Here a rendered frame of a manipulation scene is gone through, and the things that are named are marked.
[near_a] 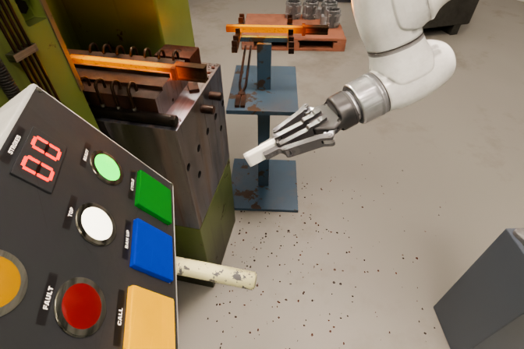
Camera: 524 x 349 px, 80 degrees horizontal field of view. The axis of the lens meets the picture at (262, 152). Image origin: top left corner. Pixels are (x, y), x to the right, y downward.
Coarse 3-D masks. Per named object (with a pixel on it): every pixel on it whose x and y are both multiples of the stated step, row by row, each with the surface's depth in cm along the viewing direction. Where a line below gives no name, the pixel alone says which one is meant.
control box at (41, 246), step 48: (48, 96) 43; (0, 144) 33; (48, 144) 38; (96, 144) 46; (0, 192) 30; (48, 192) 35; (96, 192) 41; (0, 240) 28; (48, 240) 32; (96, 240) 37; (48, 288) 29; (96, 288) 33; (144, 288) 40; (0, 336) 24; (48, 336) 27; (96, 336) 31
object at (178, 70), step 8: (72, 56) 91; (80, 56) 91; (88, 56) 91; (96, 56) 91; (96, 64) 89; (104, 64) 88; (112, 64) 88; (120, 64) 87; (128, 64) 87; (136, 64) 87; (144, 64) 87; (152, 64) 87; (160, 64) 87; (168, 64) 87; (176, 64) 85; (184, 64) 85; (192, 64) 85; (200, 64) 85; (176, 72) 85; (184, 72) 86; (192, 72) 85; (200, 72) 85; (184, 80) 87; (192, 80) 86; (200, 80) 86
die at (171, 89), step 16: (80, 64) 89; (128, 80) 84; (144, 80) 84; (160, 80) 84; (176, 80) 89; (96, 96) 82; (112, 96) 81; (144, 96) 80; (160, 96) 81; (176, 96) 91; (160, 112) 82
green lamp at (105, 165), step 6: (96, 156) 44; (102, 156) 46; (96, 162) 44; (102, 162) 45; (108, 162) 46; (114, 162) 47; (102, 168) 44; (108, 168) 45; (114, 168) 46; (102, 174) 44; (108, 174) 45; (114, 174) 46; (114, 180) 45
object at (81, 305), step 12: (72, 288) 31; (84, 288) 32; (72, 300) 30; (84, 300) 31; (96, 300) 33; (72, 312) 30; (84, 312) 31; (96, 312) 32; (72, 324) 29; (84, 324) 30
